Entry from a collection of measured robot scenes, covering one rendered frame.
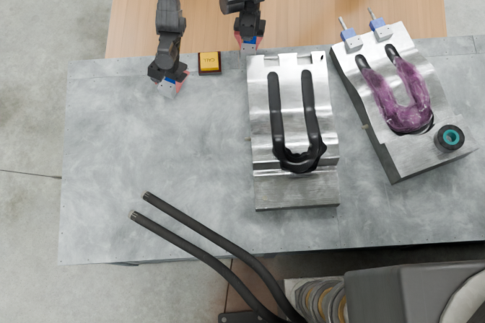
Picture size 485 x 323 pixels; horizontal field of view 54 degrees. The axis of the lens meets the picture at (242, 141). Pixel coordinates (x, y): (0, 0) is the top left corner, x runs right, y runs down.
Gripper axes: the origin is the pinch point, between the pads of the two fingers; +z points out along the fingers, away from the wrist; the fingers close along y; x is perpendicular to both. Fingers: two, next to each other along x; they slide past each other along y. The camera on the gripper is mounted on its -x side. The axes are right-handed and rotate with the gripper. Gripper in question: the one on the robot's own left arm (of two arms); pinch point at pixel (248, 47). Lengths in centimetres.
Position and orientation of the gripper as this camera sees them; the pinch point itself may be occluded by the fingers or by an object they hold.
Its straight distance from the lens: 165.8
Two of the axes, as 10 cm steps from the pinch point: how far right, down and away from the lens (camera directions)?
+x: 1.2, -6.9, 7.1
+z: -0.4, 7.2, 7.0
